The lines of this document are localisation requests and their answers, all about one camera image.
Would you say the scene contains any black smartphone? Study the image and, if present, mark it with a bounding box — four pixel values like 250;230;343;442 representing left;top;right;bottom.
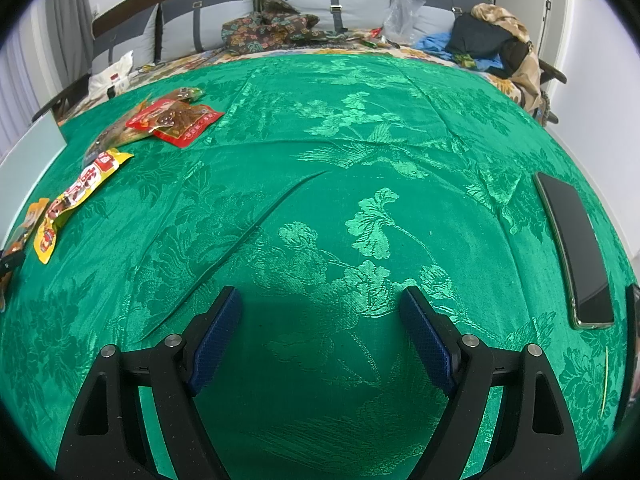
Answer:
532;171;616;331

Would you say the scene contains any grey curtain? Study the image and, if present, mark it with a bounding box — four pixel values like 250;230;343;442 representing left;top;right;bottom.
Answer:
0;0;102;151

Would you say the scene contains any orange translucent snack packet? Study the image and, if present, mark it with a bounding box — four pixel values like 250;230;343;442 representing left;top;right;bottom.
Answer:
82;86;206;162

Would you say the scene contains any smartphone with lit screen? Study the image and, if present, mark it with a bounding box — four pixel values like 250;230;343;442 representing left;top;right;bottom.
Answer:
612;282;640;431

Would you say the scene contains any clear plastic bag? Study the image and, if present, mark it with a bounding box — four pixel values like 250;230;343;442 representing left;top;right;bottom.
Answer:
382;0;429;47

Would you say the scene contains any colourful floral bedsheet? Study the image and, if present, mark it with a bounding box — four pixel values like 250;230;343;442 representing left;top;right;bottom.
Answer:
55;35;532;127

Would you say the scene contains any dark chair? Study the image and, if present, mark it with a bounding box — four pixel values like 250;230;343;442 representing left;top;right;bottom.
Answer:
537;57;569;127

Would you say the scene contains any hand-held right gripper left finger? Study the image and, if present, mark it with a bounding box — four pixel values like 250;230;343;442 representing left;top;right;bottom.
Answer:
55;285;243;480

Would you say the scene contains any green floral blanket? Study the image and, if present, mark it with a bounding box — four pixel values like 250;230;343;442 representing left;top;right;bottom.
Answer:
0;54;637;480

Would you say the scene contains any black clothing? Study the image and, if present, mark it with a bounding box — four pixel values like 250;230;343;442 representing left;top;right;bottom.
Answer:
445;12;531;67

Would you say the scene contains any white plastic bag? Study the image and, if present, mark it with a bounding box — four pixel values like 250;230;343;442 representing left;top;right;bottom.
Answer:
87;50;136;97

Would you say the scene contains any dark patterned cloth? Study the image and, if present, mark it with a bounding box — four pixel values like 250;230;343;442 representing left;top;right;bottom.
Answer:
220;0;352;56

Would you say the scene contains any white flat box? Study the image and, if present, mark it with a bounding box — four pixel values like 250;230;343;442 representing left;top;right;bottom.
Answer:
0;110;67;188

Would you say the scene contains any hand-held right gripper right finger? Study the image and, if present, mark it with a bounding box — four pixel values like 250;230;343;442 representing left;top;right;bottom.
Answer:
398;286;583;480

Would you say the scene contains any blue cloth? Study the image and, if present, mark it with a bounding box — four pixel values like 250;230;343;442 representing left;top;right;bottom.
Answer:
412;32;507;74

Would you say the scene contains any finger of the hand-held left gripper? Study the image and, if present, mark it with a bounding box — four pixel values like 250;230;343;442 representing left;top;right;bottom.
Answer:
0;249;26;273

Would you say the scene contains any thin yellow stick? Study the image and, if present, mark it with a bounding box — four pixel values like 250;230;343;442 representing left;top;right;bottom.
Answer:
600;347;611;411

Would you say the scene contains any small red green wrapper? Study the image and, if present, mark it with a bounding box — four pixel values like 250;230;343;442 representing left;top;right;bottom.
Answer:
359;29;397;49

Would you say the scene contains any beige patterned garment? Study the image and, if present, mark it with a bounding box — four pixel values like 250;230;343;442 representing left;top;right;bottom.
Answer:
470;2;552;112

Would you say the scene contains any red yellow snack packet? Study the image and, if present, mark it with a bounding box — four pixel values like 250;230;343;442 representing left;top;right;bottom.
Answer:
0;199;51;261

